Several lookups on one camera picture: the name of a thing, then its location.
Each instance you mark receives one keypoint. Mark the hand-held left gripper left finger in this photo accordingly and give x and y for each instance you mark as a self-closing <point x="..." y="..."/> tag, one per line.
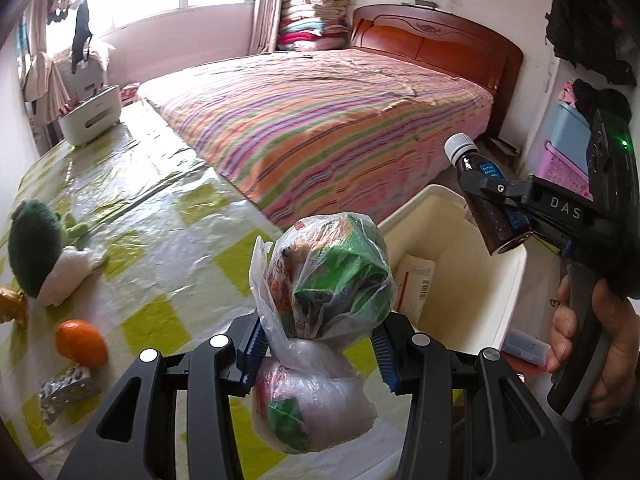
<point x="252" y="350"/>

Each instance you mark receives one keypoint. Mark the plastic bag with green packets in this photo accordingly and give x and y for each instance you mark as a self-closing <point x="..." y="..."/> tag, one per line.
<point x="330" y="280"/>

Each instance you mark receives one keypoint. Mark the orange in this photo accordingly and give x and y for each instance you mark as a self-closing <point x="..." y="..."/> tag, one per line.
<point x="82" y="342"/>

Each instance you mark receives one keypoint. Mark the brown cardboard box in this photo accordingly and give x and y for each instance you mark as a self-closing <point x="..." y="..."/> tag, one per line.
<point x="502" y="152"/>

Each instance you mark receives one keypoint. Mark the yellow brown toy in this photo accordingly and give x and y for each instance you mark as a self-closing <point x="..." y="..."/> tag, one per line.
<point x="12" y="307"/>

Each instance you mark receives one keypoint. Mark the dark cloth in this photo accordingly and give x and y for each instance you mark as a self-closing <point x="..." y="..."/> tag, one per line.
<point x="600" y="100"/>

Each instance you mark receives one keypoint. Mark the pink striped hanging cloth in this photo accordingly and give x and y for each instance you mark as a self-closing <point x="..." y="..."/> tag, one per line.
<point x="45" y="85"/>

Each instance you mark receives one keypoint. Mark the black hanging garment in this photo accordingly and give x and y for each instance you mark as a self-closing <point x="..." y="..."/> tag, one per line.
<point x="81" y="35"/>

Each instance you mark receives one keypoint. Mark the pink curtain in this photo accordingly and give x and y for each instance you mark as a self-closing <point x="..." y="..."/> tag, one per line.
<point x="267" y="15"/>

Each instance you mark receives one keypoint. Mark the stack of folded quilts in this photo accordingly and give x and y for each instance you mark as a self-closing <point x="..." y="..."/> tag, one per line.
<point x="315" y="15"/>

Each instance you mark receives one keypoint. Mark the person's right hand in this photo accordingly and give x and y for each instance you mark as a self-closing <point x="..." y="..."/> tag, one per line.
<point x="627" y="340"/>

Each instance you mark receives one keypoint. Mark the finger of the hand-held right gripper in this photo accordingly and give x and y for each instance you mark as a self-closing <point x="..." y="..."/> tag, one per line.
<point x="492" y="190"/>
<point x="517" y="220"/>

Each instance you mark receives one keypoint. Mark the pink plastic basket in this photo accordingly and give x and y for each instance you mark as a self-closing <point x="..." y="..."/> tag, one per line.
<point x="560" y="170"/>

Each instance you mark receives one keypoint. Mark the blue storage box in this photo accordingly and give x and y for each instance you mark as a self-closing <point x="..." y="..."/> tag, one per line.
<point x="565" y="135"/>

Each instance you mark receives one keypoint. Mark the person's right forearm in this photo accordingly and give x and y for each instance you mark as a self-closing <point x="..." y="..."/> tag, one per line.
<point x="610" y="445"/>

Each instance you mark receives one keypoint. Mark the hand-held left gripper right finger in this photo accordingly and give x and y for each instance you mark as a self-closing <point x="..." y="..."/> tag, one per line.
<point x="385" y="360"/>

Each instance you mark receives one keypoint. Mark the bed with striped sheet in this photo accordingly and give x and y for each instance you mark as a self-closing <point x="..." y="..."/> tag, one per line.
<point x="310" y="120"/>

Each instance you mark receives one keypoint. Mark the cloth covered white cabinet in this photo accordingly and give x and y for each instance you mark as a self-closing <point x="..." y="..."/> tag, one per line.
<point x="95" y="65"/>

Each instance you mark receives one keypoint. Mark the small hanging laundry bunch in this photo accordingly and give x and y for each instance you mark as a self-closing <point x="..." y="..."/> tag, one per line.
<point x="62" y="2"/>

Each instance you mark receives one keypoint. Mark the brown medicine bottle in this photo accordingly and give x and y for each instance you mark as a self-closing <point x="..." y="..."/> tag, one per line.
<point x="487" y="210"/>

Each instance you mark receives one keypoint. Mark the red wooden headboard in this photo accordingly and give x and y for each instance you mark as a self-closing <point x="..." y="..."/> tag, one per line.
<point x="450" y="45"/>

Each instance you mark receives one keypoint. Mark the green plush toy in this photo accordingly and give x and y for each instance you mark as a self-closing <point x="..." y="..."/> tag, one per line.
<point x="35" y="250"/>

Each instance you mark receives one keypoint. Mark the small dark box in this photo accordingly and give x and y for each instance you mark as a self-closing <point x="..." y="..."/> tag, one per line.
<point x="419" y="3"/>

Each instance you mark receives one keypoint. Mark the white plastic case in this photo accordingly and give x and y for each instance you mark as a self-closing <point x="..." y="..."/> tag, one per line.
<point x="525" y="347"/>

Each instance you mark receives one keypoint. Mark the paper slip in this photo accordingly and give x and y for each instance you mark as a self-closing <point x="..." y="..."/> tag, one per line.
<point x="415" y="290"/>

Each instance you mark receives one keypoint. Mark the white plastic basket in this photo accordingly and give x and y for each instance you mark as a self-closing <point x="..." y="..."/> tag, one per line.
<point x="90" y="117"/>

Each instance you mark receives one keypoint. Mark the cream plastic bin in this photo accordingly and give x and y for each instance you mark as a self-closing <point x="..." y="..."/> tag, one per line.
<point x="450" y="220"/>

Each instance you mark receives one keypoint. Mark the silver blister pack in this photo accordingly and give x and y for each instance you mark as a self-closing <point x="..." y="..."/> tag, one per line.
<point x="67" y="385"/>

